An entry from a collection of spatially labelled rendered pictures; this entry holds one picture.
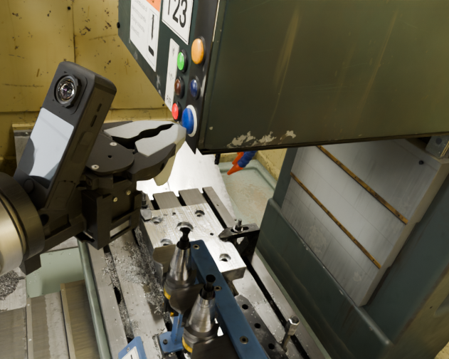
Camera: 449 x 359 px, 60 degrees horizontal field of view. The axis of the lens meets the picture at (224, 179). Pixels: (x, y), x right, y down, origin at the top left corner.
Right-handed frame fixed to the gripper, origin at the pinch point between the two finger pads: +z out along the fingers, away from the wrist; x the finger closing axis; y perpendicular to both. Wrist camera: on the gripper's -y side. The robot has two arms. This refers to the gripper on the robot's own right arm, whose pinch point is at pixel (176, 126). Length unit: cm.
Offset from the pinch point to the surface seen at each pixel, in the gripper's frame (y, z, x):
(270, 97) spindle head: -4.3, 7.6, 6.9
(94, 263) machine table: 67, 20, -40
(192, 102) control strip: -2.3, 2.3, 0.0
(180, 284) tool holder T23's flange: 34.9, 8.3, -1.7
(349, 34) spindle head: -11.7, 14.8, 11.0
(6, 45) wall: 34, 47, -124
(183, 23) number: -9.4, 5.1, -4.6
